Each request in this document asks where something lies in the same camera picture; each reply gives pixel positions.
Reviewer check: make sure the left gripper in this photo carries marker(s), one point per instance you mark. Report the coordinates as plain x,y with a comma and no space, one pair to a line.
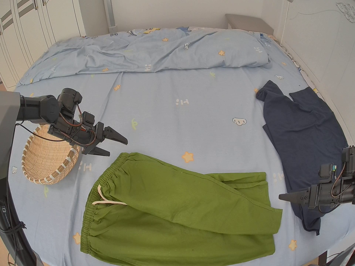
88,138

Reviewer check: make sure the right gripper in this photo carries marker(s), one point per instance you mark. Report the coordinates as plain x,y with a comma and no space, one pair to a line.
323,195

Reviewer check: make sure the green shorts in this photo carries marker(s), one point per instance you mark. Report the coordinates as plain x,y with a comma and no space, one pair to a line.
180,204

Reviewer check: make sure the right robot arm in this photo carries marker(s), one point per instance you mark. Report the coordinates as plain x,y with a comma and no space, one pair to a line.
350,162

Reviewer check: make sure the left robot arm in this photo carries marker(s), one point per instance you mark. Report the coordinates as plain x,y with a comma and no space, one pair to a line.
33,108

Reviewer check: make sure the round woven basket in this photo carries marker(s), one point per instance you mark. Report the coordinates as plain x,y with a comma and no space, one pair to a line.
47,159

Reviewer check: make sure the dark blue garment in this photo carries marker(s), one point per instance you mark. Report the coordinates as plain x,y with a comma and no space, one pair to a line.
305,137

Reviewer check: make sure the pale blue quilt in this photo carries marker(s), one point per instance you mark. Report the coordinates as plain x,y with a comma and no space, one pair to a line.
166,51

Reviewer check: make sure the white wardrobe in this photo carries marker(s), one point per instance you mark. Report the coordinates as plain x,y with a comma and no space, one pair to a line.
33,32

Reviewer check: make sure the grey bedside table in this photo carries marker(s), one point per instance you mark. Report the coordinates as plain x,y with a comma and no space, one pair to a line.
246,23

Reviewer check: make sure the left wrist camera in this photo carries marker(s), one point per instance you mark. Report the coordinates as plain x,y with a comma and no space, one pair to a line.
88,118

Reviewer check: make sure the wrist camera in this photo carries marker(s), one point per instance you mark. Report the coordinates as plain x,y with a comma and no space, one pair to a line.
327,173
88,118

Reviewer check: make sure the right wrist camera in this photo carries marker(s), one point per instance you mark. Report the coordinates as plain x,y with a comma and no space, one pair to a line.
327,173

